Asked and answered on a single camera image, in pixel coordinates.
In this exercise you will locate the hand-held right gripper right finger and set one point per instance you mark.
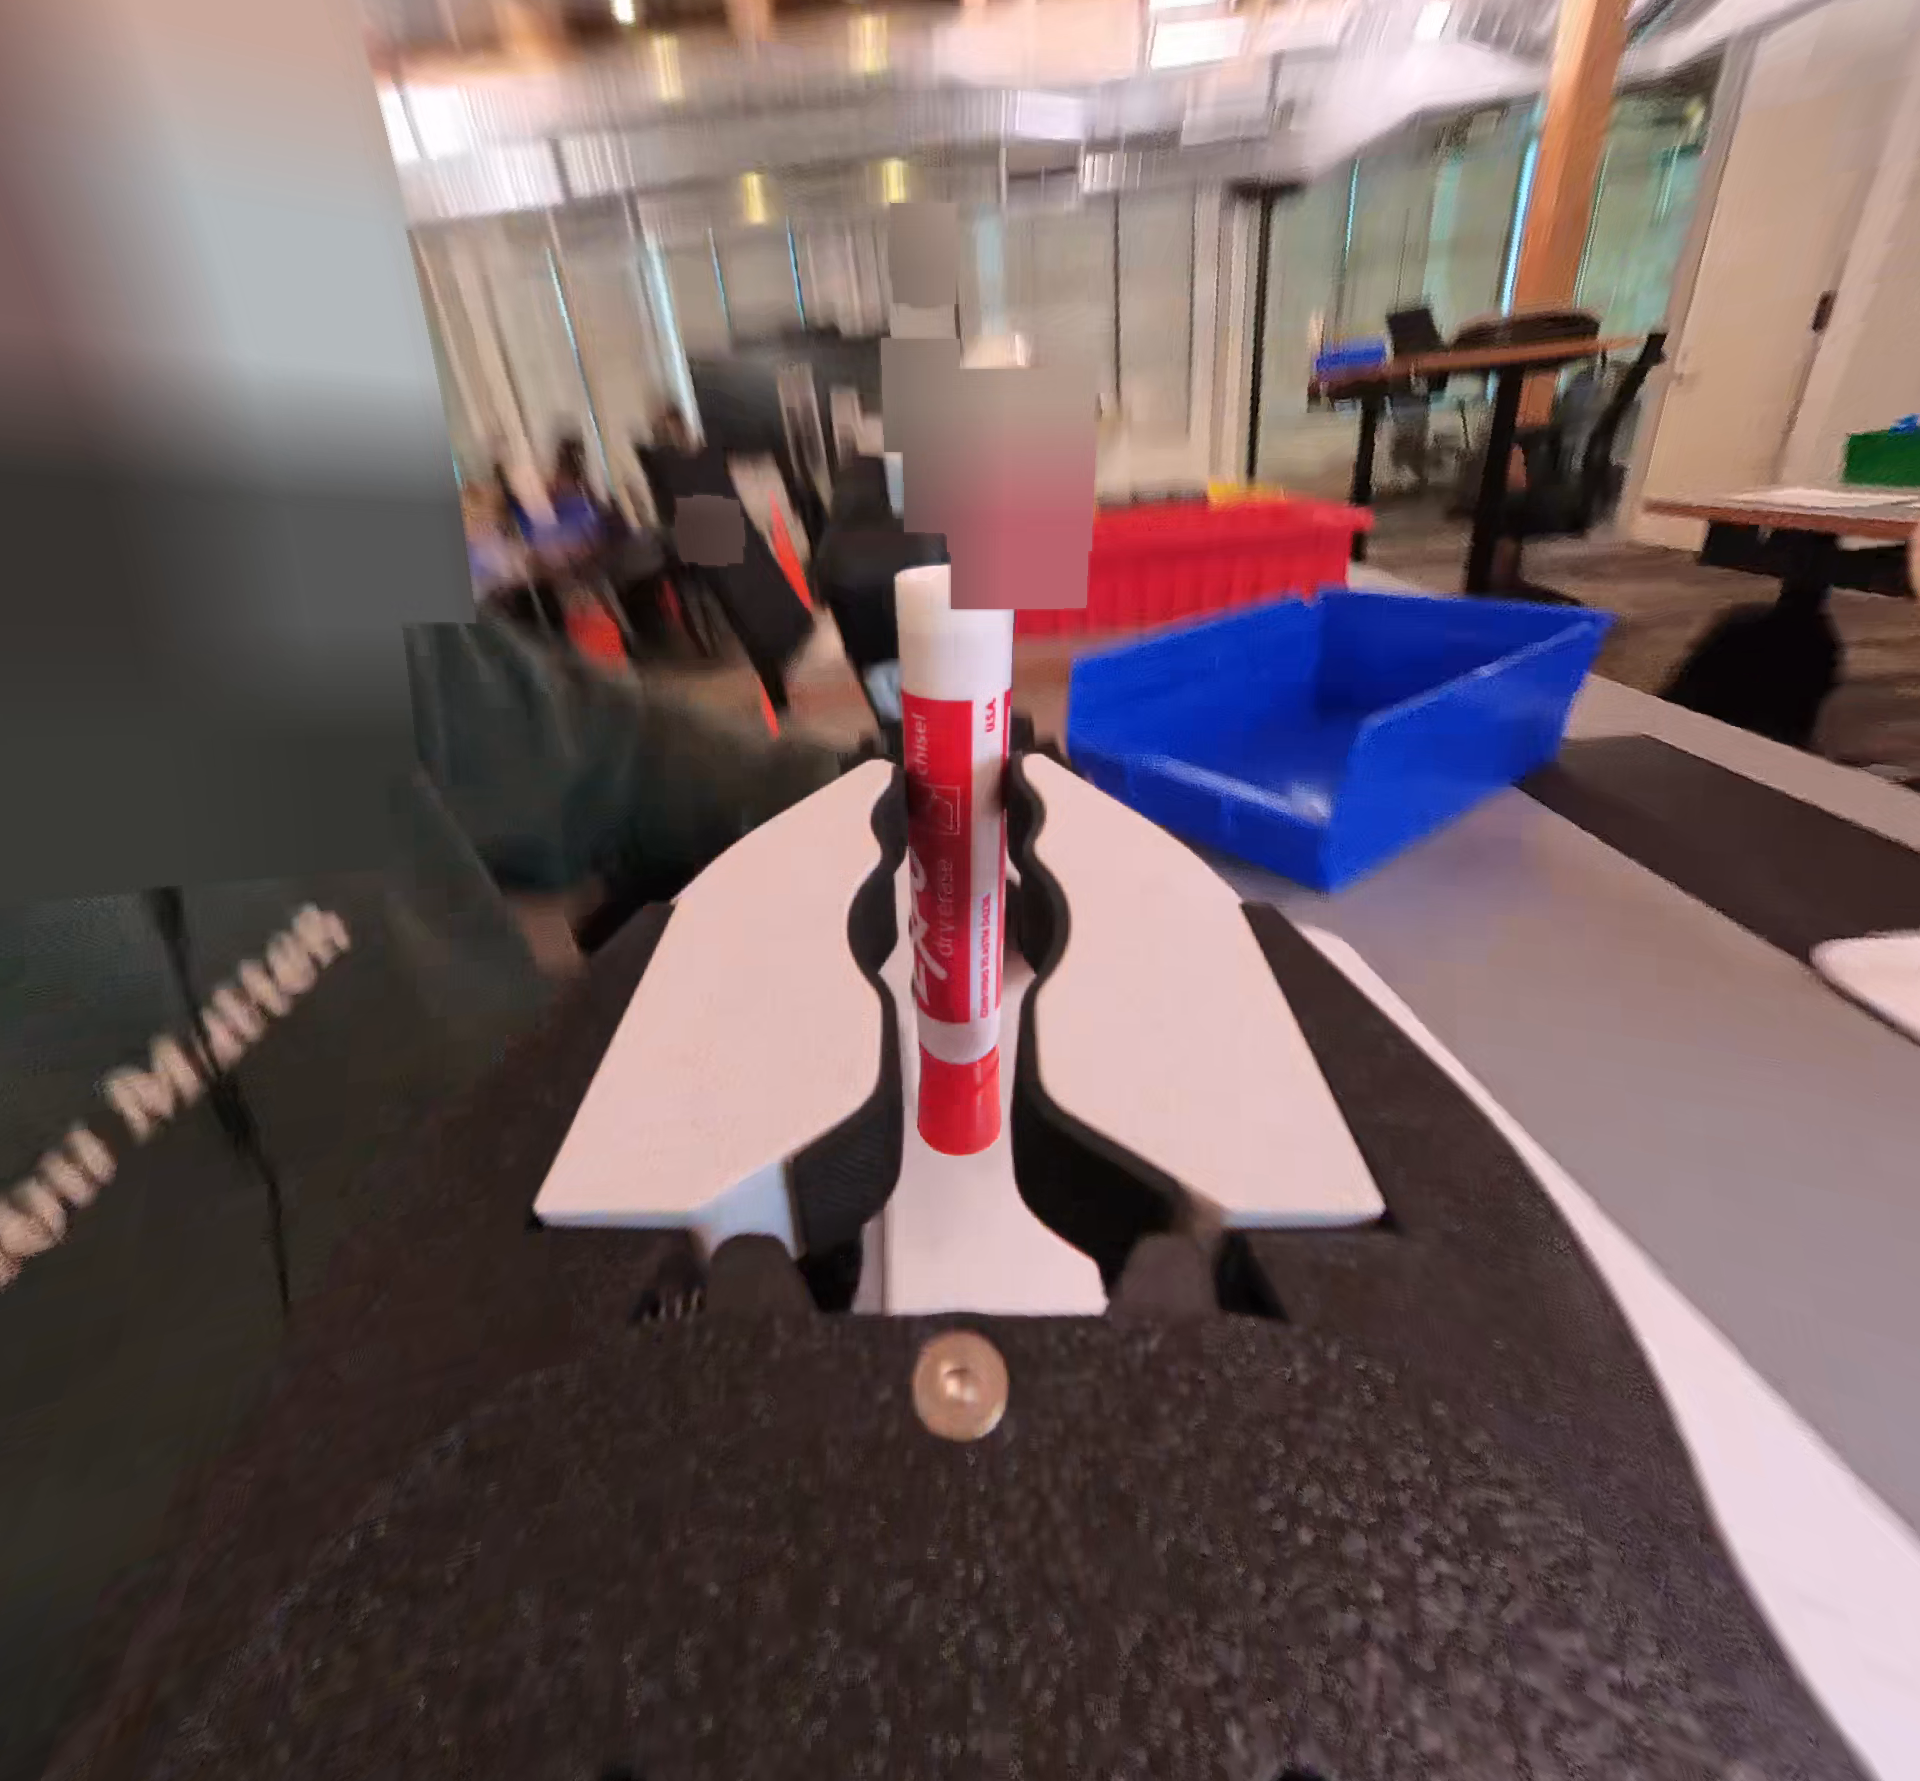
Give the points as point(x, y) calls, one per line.
point(1200, 1046)

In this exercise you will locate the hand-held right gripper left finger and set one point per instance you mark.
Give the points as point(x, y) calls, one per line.
point(720, 1046)

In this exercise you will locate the red whiteboard marker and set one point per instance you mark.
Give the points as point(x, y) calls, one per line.
point(960, 791)

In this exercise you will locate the blue plastic bin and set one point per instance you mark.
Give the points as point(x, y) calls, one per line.
point(1275, 716)

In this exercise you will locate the small white whiteboard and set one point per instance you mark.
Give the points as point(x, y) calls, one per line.
point(1771, 1510)

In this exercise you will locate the red plastic bin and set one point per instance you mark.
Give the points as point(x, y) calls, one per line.
point(1215, 558)

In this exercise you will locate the small blue bin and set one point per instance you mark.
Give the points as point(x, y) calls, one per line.
point(1350, 360)

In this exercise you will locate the black desk mat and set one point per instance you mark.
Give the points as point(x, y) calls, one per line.
point(1725, 835)

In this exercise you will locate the person's green sweatshirt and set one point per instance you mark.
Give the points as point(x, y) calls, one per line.
point(150, 1211)

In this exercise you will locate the black office chair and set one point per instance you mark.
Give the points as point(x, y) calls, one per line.
point(1754, 672)
point(1583, 445)

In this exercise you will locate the white metal document stand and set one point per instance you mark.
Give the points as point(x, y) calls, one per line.
point(1876, 978)

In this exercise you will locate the wooden standing desk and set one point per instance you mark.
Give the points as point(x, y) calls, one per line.
point(1500, 363)

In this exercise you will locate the wooden side desk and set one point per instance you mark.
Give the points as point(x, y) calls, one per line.
point(1785, 513)

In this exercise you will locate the green plastic bin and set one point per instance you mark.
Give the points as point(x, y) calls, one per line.
point(1883, 453)

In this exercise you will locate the white door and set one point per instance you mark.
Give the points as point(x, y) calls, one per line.
point(1740, 281)

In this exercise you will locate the wooden support post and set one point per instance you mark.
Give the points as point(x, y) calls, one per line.
point(1583, 87)

